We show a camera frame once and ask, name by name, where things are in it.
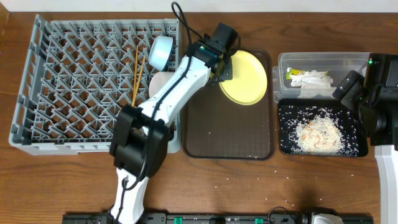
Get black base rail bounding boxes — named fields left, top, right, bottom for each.
left=62, top=211, right=376, bottom=224

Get blue bowl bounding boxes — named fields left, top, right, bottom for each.
left=148, top=35, right=173, bottom=72

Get black waste bin tray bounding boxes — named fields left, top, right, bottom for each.
left=277, top=98, right=370, bottom=157

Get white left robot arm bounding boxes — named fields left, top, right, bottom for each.
left=109, top=23, right=239, bottom=223

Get white tissue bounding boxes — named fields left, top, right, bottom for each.
left=290, top=70, right=336, bottom=98

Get grey dishwasher rack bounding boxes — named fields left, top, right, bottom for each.
left=9, top=16, right=181, bottom=156

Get rice and food scraps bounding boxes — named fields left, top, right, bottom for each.
left=279, top=105, right=361, bottom=156

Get clear plastic waste container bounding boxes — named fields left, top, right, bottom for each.
left=272, top=52, right=369, bottom=103

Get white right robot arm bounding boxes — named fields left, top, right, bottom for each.
left=333, top=53, right=397, bottom=224

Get green yellow wrapper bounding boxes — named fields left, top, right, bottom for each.
left=286, top=67, right=304, bottom=80

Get dark brown serving tray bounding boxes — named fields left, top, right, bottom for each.
left=182, top=47, right=275, bottom=161

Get yellow plate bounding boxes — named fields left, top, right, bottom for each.
left=219, top=50, right=267, bottom=105

